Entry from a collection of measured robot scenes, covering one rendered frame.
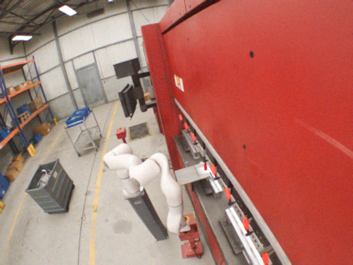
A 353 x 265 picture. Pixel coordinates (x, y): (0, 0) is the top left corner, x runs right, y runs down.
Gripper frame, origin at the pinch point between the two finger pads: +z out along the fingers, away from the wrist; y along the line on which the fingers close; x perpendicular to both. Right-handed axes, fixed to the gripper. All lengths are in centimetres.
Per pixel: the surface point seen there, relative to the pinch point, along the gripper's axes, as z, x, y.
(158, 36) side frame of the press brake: -138, -126, -21
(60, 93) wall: -108, -679, 538
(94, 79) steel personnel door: -92, -708, 330
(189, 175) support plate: -23.9, -39.3, -14.1
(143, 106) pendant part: -47, -175, 30
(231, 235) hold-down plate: -12.9, 18.4, -32.0
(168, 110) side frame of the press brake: -50, -125, -9
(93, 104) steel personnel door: 23, -701, 386
